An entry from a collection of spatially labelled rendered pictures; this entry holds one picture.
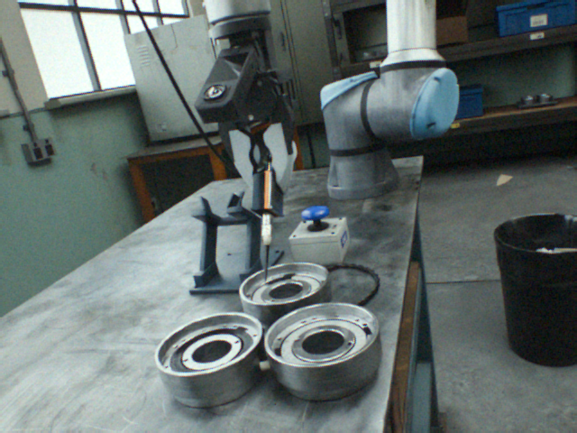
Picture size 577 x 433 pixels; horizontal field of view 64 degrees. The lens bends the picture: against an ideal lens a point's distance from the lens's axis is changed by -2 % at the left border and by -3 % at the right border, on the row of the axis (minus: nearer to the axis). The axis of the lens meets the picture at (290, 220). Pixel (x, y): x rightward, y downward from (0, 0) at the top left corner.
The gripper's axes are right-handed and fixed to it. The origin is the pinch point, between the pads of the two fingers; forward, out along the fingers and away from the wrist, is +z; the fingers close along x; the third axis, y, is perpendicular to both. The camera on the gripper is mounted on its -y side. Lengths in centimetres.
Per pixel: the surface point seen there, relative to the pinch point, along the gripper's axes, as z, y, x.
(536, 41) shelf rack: -1, 329, -82
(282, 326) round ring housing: 9.8, -16.8, -5.6
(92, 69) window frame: -34, 176, 167
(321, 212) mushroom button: 6.0, 6.4, -4.4
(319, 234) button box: 8.7, 5.0, -4.0
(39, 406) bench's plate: 13.3, -26.8, 18.2
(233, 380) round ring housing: 10.8, -24.0, -3.3
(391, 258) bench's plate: 13.2, 5.6, -13.4
